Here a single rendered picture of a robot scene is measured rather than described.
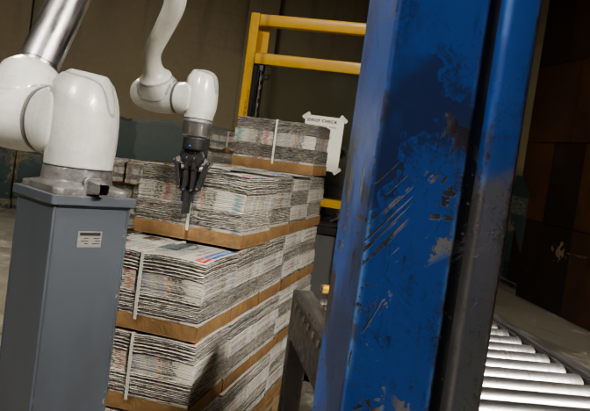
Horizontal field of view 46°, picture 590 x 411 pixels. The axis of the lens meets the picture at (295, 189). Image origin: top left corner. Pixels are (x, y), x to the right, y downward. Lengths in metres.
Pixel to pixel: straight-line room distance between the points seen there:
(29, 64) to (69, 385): 0.74
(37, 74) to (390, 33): 1.41
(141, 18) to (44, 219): 7.64
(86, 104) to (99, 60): 7.54
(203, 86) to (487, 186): 1.80
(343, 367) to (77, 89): 1.27
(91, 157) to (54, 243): 0.20
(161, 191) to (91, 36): 6.98
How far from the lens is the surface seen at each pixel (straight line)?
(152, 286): 1.98
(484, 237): 0.39
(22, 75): 1.73
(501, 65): 0.39
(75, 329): 1.64
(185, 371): 1.99
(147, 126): 8.99
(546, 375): 1.47
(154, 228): 2.27
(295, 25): 3.65
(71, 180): 1.58
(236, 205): 2.16
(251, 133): 3.07
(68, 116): 1.58
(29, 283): 1.64
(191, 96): 2.15
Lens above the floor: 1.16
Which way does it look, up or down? 3 degrees down
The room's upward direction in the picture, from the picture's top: 8 degrees clockwise
